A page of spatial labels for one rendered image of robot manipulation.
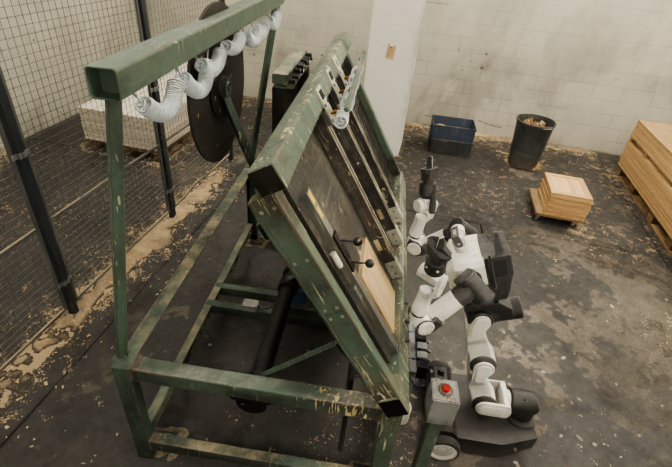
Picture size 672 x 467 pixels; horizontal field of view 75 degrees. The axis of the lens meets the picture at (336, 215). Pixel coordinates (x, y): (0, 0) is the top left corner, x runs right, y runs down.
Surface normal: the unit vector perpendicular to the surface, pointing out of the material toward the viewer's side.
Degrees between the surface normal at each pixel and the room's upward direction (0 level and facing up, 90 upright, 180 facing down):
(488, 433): 0
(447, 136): 90
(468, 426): 0
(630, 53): 90
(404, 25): 90
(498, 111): 90
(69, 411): 0
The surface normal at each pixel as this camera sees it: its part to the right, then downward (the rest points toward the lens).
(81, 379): 0.07, -0.84
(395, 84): -0.23, 0.52
